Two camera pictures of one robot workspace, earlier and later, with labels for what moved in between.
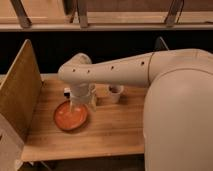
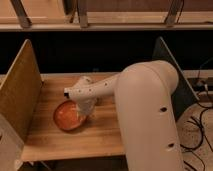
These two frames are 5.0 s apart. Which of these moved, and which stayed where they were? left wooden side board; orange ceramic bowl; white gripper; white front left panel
Moved: white gripper
Stayed: orange ceramic bowl; white front left panel; left wooden side board
